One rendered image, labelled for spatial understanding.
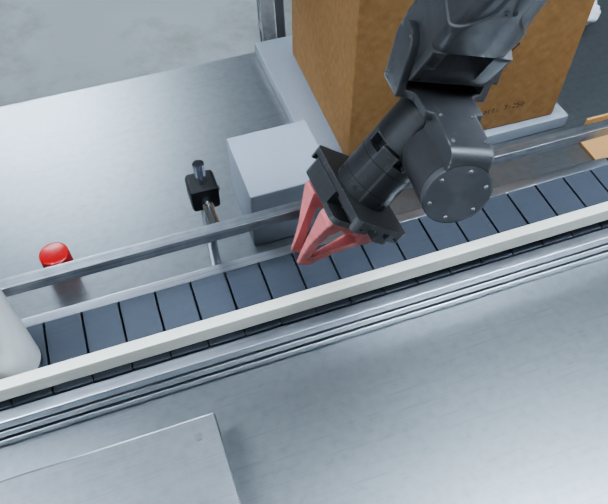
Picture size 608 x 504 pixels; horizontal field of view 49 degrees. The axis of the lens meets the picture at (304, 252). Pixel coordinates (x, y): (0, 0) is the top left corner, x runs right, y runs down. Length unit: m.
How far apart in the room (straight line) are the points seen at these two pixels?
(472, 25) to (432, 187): 0.12
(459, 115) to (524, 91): 0.39
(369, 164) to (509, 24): 0.17
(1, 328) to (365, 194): 0.34
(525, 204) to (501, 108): 0.16
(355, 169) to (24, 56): 2.13
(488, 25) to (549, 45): 0.41
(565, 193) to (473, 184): 0.33
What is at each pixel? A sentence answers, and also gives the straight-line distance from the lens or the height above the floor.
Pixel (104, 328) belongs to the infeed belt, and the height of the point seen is 0.88.
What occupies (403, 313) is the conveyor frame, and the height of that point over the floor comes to 0.84.
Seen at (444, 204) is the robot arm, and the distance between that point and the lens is 0.54.
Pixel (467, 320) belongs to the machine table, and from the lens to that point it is 0.77.
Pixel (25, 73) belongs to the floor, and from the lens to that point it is 2.57.
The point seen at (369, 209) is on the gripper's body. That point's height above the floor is 1.01.
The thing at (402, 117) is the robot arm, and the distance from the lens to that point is 0.58.
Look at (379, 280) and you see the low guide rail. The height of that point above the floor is 0.91.
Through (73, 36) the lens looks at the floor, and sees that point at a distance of 2.69.
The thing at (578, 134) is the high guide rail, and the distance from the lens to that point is 0.81.
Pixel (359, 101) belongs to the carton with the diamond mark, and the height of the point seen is 0.95.
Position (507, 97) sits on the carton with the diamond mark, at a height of 0.90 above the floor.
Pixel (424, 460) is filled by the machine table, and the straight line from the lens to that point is 0.69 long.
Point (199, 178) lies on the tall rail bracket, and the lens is 0.69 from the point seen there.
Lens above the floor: 1.47
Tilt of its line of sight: 53 degrees down
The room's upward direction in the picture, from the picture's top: straight up
